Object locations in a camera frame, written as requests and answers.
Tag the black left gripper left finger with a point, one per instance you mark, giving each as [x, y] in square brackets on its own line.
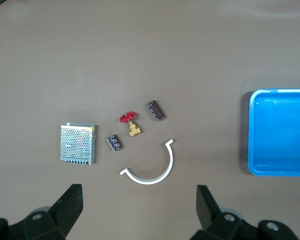
[65, 212]

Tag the metal mesh power supply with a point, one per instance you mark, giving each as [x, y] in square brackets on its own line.
[76, 142]

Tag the large dark brown capacitor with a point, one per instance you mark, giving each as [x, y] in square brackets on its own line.
[155, 110]

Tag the brown table cover mat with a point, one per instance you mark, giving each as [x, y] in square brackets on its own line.
[150, 50]

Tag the blue plastic tray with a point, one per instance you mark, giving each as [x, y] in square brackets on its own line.
[280, 135]

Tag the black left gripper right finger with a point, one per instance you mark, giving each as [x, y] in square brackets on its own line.
[210, 217]

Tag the white curved pipe clamp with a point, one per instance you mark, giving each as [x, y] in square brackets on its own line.
[170, 160]

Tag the small dark brown capacitor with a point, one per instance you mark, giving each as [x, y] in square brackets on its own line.
[114, 143]

